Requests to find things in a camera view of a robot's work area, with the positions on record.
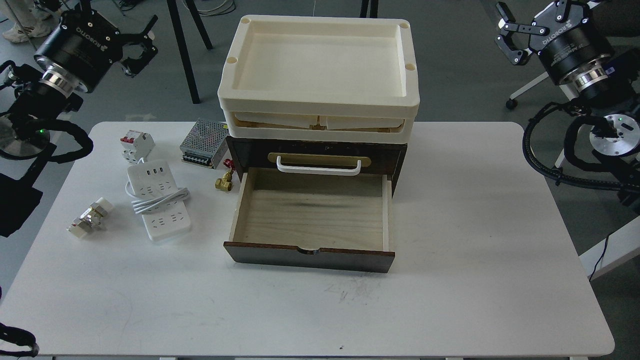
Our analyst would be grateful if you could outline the white drawer handle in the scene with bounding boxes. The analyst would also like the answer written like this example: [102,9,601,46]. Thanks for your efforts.
[276,156,362,177]

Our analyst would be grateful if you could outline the dark wooden cabinet body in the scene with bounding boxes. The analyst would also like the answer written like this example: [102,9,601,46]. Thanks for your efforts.
[227,136,408,198]

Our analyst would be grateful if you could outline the open wooden drawer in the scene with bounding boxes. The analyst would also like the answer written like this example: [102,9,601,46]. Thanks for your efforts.
[223,168,395,273]

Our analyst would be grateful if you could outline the metal power supply unit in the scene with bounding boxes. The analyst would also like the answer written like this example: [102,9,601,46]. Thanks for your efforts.
[179,118,229,169]

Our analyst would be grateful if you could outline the white office chair base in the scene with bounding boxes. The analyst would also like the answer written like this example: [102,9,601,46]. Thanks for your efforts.
[504,71,572,111]

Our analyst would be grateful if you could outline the black table leg frame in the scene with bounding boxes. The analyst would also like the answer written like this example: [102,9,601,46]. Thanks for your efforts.
[166,0,214,105]

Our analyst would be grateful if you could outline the person's white shoes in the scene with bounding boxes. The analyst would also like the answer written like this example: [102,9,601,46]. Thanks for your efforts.
[0,0,55,44]

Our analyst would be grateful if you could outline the white red circuit breaker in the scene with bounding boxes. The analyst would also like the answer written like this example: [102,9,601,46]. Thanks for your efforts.
[119,130,155,164]

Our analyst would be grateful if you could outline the cream plastic top tray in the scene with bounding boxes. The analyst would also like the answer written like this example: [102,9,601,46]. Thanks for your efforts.
[217,14,420,119]

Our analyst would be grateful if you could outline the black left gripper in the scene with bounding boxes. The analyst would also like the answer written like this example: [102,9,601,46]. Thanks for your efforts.
[34,9,159,93]

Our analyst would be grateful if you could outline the cream plastic lower tray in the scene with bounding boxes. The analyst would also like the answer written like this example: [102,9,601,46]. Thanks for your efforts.
[223,110,414,144]

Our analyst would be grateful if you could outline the cream plastic tray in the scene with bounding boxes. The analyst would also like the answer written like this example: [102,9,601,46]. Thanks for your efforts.
[223,110,414,144]
[217,14,420,119]

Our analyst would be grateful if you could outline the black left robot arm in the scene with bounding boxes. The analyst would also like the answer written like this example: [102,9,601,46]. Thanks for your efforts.
[0,0,158,237]

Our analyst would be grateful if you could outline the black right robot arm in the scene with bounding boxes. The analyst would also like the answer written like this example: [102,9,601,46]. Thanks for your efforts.
[494,0,640,212]

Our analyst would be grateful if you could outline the brass valve red handle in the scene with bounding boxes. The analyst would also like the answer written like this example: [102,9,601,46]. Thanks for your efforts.
[214,158,236,192]

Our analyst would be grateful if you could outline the white cable on floor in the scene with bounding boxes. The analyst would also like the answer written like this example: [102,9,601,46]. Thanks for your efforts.
[182,0,237,17]

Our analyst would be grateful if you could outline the white power strip with cable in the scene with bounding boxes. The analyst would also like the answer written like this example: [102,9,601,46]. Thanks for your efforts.
[125,159,191,242]

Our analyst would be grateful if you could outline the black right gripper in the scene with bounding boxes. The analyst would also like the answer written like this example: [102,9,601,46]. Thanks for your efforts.
[494,2,615,85]

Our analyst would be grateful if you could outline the white metal pipe fitting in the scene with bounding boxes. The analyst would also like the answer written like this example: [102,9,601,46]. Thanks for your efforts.
[67,197,115,239]

